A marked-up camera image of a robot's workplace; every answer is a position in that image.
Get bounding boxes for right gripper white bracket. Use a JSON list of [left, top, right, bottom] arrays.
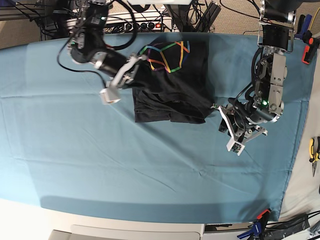
[[99, 53, 147, 105]]

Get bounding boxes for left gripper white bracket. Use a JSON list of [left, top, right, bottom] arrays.
[[211, 103, 268, 156]]

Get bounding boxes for dark grey T-shirt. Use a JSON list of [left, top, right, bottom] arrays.
[[127, 40, 214, 124]]

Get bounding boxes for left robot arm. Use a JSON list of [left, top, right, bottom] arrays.
[[212, 0, 296, 156]]

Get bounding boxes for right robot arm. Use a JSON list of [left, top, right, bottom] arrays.
[[63, 0, 152, 105]]

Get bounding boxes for teal table cloth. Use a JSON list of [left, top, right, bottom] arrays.
[[0, 39, 316, 224]]

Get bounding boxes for white power strip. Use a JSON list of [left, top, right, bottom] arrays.
[[103, 16, 173, 34]]

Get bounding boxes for blue orange clamp lower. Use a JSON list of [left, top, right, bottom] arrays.
[[237, 208, 271, 240]]

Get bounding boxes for orange black clamp upper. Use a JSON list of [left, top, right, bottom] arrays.
[[301, 30, 315, 65]]

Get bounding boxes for white tray bottom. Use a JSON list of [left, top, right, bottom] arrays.
[[48, 225, 201, 240]]

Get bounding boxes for yellow handled pliers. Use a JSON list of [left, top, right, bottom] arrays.
[[308, 136, 320, 177]]

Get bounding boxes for black bag with cables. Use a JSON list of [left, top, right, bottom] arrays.
[[261, 210, 320, 240]]

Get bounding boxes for blue handled clamp top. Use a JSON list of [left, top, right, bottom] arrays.
[[294, 14, 313, 40]]

